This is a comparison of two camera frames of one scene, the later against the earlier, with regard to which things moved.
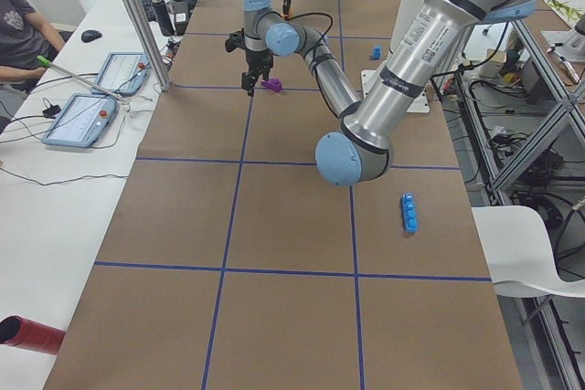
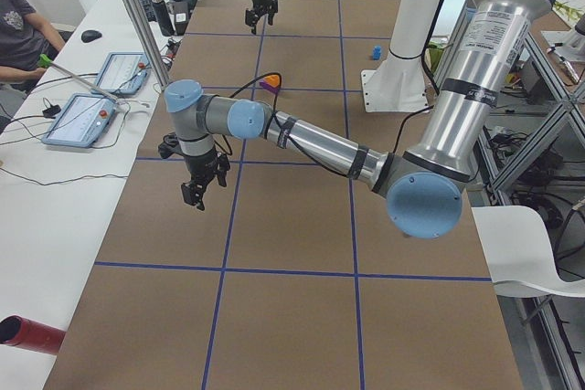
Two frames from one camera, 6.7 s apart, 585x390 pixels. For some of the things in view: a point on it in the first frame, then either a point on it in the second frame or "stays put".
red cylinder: x=17 y=331 stays put
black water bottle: x=164 y=18 stays put
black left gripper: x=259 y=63 → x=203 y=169
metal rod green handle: x=45 y=61 stays put
